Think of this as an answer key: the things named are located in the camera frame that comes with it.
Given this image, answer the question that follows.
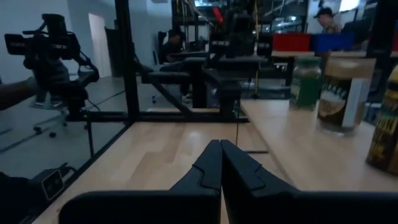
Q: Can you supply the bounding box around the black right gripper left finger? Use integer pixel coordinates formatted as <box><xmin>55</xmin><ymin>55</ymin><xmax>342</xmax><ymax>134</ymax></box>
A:
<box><xmin>58</xmin><ymin>139</ymin><xmax>223</xmax><ymax>224</ymax></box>

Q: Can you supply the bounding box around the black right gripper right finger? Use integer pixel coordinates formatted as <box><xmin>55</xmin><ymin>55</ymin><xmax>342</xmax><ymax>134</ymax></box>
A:
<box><xmin>220</xmin><ymin>139</ymin><xmax>398</xmax><ymax>224</ymax></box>

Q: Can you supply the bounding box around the beige lid spice jar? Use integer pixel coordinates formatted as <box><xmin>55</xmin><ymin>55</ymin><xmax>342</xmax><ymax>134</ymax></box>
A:
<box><xmin>316</xmin><ymin>57</ymin><xmax>377</xmax><ymax>136</ymax></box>

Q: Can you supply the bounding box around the green lid spice jar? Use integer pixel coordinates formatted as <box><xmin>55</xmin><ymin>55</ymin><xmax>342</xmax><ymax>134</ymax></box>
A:
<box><xmin>289</xmin><ymin>57</ymin><xmax>323</xmax><ymax>112</ymax></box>

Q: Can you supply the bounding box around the yellow lid spice jar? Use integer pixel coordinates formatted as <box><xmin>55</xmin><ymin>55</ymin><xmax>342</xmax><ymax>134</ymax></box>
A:
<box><xmin>365</xmin><ymin>65</ymin><xmax>398</xmax><ymax>177</ymax></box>

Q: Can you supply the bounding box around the person's forearm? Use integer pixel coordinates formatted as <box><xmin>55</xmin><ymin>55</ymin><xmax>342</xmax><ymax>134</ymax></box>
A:
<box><xmin>0</xmin><ymin>76</ymin><xmax>40</xmax><ymax>111</ymax></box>

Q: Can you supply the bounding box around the black workbench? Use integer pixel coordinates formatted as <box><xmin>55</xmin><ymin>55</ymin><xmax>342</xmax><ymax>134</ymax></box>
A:
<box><xmin>139</xmin><ymin>57</ymin><xmax>212</xmax><ymax>110</ymax></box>

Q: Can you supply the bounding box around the office chair with casters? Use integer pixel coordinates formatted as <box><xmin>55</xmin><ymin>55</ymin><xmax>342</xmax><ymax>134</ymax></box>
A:
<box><xmin>30</xmin><ymin>104</ymin><xmax>69</xmax><ymax>139</ymax></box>

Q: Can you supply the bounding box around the wooden background table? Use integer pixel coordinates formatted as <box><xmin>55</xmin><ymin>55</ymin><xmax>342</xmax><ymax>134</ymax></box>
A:
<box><xmin>270</xmin><ymin>50</ymin><xmax>398</xmax><ymax>59</ymax></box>

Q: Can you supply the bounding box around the person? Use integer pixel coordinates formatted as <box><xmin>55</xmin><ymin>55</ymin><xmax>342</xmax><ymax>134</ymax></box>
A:
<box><xmin>30</xmin><ymin>58</ymin><xmax>72</xmax><ymax>108</ymax></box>
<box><xmin>313</xmin><ymin>6</ymin><xmax>343</xmax><ymax>34</ymax></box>
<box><xmin>160</xmin><ymin>29</ymin><xmax>187</xmax><ymax>74</ymax></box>

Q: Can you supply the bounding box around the red bin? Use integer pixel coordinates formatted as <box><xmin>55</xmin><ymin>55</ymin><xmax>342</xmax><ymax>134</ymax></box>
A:
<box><xmin>272</xmin><ymin>32</ymin><xmax>312</xmax><ymax>52</ymax></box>

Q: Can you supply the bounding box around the blue bin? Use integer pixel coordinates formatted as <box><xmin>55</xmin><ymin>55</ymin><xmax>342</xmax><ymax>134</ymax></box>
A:
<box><xmin>310</xmin><ymin>32</ymin><xmax>356</xmax><ymax>53</ymax></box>

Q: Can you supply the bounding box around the white door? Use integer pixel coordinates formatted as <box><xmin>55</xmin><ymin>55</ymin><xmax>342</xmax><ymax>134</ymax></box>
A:
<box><xmin>88</xmin><ymin>12</ymin><xmax>113</xmax><ymax>78</ymax></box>

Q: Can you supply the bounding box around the black metal table frame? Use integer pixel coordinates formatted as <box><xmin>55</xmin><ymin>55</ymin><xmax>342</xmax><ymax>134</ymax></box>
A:
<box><xmin>18</xmin><ymin>0</ymin><xmax>249</xmax><ymax>224</ymax></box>

